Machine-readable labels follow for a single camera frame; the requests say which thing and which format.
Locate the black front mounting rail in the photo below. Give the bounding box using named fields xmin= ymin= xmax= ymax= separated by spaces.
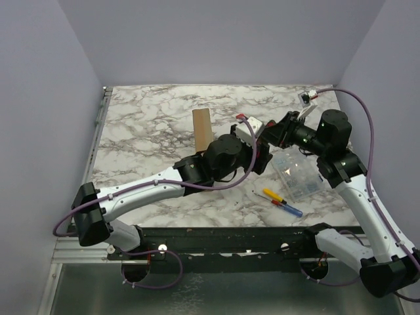
xmin=108 ymin=222 xmax=342 ymax=275

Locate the blue red handled screwdriver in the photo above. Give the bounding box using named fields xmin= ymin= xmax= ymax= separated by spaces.
xmin=253 ymin=192 xmax=303 ymax=218

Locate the clear plastic parts box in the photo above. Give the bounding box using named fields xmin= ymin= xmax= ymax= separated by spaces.
xmin=271 ymin=148 xmax=325 ymax=201

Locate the yellow handled screwdriver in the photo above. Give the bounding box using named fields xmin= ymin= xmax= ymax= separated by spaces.
xmin=262 ymin=188 xmax=287 ymax=203

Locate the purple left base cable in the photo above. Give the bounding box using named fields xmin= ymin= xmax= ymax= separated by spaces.
xmin=121 ymin=247 xmax=185 ymax=290

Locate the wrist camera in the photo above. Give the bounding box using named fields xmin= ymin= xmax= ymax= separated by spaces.
xmin=235 ymin=114 xmax=264 ymax=146
xmin=298 ymin=89 xmax=318 ymax=119

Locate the aluminium frame rail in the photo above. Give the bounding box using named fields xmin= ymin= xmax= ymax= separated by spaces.
xmin=51 ymin=87 xmax=113 ymax=264

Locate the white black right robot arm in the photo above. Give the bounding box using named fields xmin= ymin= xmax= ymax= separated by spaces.
xmin=259 ymin=110 xmax=419 ymax=298

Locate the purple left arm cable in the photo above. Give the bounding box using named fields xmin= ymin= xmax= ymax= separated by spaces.
xmin=52 ymin=123 xmax=259 ymax=238

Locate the red black utility knife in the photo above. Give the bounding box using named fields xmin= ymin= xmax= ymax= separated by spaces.
xmin=262 ymin=119 xmax=276 ymax=133

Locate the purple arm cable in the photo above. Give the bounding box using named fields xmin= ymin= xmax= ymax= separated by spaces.
xmin=52 ymin=123 xmax=259 ymax=238
xmin=314 ymin=87 xmax=420 ymax=303

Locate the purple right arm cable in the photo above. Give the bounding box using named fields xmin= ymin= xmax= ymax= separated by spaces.
xmin=314 ymin=87 xmax=420 ymax=303

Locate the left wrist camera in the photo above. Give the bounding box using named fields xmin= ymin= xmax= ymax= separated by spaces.
xmin=235 ymin=114 xmax=264 ymax=146

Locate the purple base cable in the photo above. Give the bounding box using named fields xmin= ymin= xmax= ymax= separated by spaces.
xmin=121 ymin=247 xmax=185 ymax=290
xmin=304 ymin=229 xmax=367 ymax=287

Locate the brown cardboard express box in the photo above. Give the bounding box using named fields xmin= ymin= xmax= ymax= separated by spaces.
xmin=192 ymin=108 xmax=213 ymax=152

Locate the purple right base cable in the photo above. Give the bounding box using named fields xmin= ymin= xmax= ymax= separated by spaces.
xmin=304 ymin=229 xmax=367 ymax=287

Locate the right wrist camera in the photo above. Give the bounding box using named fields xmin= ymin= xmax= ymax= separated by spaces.
xmin=298 ymin=89 xmax=318 ymax=119

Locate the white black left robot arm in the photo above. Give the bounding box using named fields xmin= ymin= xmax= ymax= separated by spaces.
xmin=72 ymin=135 xmax=272 ymax=259

